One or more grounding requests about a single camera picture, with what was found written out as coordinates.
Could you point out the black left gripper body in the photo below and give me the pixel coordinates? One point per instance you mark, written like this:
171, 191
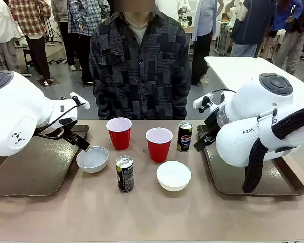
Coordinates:
71, 136

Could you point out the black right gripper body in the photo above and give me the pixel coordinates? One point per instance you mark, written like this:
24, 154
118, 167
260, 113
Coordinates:
210, 131

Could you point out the white bowl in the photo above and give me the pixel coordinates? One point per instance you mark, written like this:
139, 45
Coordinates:
173, 176
92, 160

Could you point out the black Pepsi can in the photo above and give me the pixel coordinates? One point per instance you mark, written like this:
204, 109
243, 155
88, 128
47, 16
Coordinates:
184, 138
124, 174

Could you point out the red plastic cup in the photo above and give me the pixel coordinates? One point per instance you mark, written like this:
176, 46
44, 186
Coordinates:
159, 148
119, 136

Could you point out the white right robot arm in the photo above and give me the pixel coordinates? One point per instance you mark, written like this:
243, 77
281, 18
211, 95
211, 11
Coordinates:
248, 121

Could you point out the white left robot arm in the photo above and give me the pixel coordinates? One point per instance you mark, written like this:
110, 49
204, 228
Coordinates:
17, 119

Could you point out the brown plastic tray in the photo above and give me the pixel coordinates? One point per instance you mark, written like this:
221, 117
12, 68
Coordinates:
230, 182
40, 167

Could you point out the white background table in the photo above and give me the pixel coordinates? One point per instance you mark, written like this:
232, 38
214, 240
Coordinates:
230, 71

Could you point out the person in patchwork shirt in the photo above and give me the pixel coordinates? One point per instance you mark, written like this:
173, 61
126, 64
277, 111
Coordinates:
139, 76

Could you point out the bystander in light blue shirt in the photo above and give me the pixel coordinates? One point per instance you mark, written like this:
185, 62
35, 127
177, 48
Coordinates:
204, 33

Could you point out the bystander in dark trousers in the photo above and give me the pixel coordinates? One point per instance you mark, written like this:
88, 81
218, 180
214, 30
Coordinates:
63, 33

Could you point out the bystander in navy jacket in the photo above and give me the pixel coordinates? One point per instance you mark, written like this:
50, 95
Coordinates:
253, 22

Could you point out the bystander in blue plaid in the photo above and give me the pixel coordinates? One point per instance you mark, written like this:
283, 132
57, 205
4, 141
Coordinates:
87, 17

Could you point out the bystander in red plaid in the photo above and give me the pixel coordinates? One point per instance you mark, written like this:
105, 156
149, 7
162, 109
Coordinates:
30, 22

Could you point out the bystander in grey trousers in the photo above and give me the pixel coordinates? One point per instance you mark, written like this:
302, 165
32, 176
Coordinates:
292, 38

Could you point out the bystander in white top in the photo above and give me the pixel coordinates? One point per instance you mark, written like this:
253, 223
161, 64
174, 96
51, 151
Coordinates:
0, 30

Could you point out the bystander in black skirt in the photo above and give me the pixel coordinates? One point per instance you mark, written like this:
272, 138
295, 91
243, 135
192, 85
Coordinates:
281, 17

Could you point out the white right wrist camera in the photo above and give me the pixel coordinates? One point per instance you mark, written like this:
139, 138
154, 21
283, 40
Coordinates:
202, 100

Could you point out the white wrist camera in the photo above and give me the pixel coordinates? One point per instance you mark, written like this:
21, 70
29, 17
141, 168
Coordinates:
202, 100
80, 101

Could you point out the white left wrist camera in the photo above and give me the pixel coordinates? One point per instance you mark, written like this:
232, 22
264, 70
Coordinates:
80, 101

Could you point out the black camera tripod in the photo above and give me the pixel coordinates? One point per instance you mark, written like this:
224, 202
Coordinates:
50, 31

